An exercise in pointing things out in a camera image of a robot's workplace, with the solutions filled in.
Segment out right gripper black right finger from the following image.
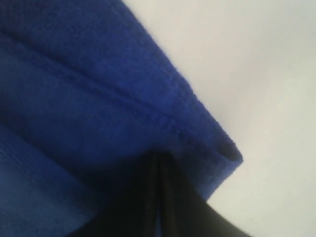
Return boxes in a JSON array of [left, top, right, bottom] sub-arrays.
[[158, 154, 249, 237]]

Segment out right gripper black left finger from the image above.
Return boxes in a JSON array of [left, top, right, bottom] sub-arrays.
[[71, 153, 158, 237]]

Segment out blue towel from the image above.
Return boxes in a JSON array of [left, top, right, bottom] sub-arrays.
[[0, 0, 242, 237]]

